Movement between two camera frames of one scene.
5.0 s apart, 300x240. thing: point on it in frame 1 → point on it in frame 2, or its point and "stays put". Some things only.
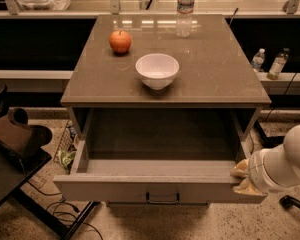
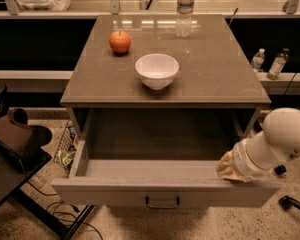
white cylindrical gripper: [255, 172] → [240, 161]
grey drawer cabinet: [163, 108] stays put
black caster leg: [288, 201] stays put
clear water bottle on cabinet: [185, 8] stays put
